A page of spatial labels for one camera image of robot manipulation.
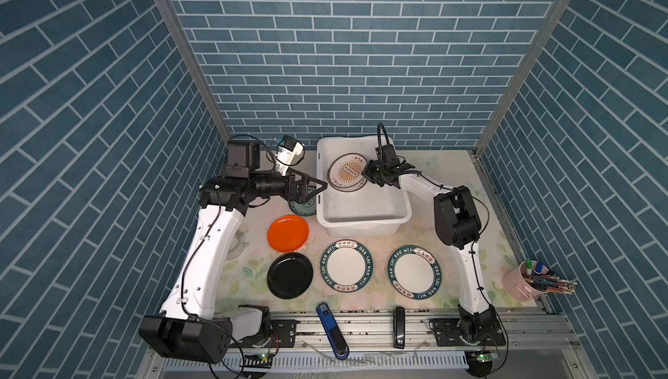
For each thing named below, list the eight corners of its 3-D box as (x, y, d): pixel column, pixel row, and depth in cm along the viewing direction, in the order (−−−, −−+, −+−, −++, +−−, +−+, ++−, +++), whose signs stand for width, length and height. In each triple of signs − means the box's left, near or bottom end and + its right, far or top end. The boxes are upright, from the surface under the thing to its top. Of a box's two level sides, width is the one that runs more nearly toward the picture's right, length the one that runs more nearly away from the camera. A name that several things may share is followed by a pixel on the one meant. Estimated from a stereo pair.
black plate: (265, 298, 82) (263, 296, 80) (273, 255, 91) (272, 252, 89) (310, 298, 82) (310, 296, 80) (314, 255, 91) (313, 252, 89)
